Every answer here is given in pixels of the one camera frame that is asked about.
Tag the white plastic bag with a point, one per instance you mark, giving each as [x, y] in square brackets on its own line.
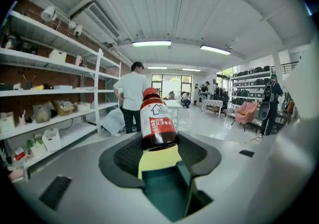
[114, 122]

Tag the black office chair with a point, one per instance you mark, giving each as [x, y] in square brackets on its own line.
[224, 98]

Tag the green plant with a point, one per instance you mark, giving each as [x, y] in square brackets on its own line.
[35, 143]

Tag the shelf of black bags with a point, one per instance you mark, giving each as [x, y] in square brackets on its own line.
[259, 69]

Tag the pink armchair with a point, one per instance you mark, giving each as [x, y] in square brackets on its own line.
[245, 111]

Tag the brown paper bag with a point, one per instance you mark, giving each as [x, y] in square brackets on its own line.
[41, 114]

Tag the white plastic bin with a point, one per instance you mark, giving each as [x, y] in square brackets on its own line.
[57, 56]
[82, 107]

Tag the checkered cloth table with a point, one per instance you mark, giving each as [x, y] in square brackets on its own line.
[211, 103]

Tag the red-capped dark red bottle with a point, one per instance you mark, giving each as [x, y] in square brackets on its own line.
[157, 118]

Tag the black railing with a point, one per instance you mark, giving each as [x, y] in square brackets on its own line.
[289, 65]

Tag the white spotlight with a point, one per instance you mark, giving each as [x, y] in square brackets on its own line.
[47, 13]
[77, 29]

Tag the white shelf unit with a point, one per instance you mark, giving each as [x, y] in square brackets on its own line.
[30, 60]

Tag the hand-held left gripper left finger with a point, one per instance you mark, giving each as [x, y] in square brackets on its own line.
[87, 188]

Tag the red and white packet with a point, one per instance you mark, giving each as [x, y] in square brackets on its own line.
[20, 154]

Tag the ceiling air conditioner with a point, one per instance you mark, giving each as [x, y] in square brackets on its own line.
[99, 19]

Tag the brown cardboard box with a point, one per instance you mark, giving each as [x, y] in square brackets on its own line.
[63, 111]

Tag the white table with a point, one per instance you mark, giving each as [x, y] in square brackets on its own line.
[174, 104]

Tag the dark green box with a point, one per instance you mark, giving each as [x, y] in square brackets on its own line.
[164, 193]

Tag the long ceiling light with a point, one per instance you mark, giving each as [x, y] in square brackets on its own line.
[152, 43]
[215, 50]
[191, 69]
[157, 68]

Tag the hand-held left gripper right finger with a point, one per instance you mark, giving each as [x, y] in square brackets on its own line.
[236, 180]

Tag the white storage rack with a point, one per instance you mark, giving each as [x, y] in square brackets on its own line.
[249, 76]

